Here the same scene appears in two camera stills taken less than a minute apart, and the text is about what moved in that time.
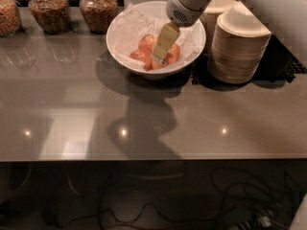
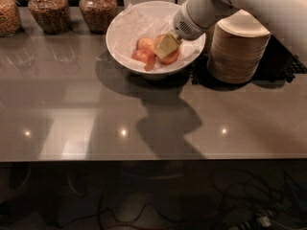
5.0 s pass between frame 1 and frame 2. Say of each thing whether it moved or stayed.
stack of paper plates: stayed
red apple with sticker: moved
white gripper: moved
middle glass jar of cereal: stayed
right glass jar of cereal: stayed
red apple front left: stayed
